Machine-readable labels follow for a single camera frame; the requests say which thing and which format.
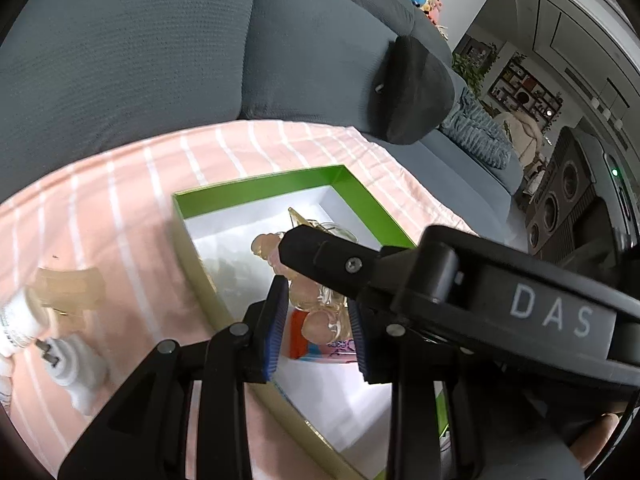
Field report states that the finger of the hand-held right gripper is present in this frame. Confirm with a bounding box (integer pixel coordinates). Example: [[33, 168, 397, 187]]
[[277, 224, 396, 306]]

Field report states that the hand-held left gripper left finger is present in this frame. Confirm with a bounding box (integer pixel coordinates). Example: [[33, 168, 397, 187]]
[[57, 276, 291, 480]]

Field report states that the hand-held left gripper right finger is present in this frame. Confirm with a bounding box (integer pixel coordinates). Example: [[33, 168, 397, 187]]
[[347, 299, 586, 480]]

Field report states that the clear bag of snacks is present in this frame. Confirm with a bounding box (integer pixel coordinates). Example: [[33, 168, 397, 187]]
[[251, 230, 351, 347]]

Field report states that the green cardboard box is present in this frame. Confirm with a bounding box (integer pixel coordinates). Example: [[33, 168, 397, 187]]
[[171, 164, 451, 480]]

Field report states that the person's right hand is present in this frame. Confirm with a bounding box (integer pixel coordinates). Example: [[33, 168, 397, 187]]
[[565, 412, 623, 468]]

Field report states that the small orange pink packet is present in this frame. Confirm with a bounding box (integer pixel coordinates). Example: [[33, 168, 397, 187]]
[[287, 309, 361, 365]]

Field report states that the clear amber hair clip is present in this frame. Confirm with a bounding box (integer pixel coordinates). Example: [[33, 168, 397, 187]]
[[287, 206, 358, 245]]

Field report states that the black speaker cabinet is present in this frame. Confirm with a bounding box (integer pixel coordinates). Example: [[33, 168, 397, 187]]
[[525, 126, 608, 261]]

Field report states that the beige armchair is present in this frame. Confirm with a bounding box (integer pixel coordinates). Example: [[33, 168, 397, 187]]
[[495, 110, 543, 166]]

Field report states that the blue knitted throw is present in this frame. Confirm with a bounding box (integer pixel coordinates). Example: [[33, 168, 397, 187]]
[[442, 87, 513, 168]]

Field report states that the black cushion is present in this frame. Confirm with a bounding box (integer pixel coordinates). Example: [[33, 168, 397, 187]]
[[375, 35, 456, 145]]

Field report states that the pink striped blanket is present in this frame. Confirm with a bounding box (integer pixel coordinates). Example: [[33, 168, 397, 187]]
[[0, 120, 481, 480]]

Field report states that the white power plug adapter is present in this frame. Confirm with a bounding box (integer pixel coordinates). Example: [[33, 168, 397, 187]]
[[37, 335, 110, 416]]

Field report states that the green potted plant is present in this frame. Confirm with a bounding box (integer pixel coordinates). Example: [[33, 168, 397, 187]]
[[452, 42, 498, 96]]

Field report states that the white tube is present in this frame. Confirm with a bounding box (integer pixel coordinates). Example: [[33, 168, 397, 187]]
[[0, 292, 43, 358]]

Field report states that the grey sofa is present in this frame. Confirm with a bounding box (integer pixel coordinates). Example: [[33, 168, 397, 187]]
[[0, 0, 523, 211]]

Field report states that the dark wall shelf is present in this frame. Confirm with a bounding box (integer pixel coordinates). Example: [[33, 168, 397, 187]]
[[487, 52, 563, 123]]

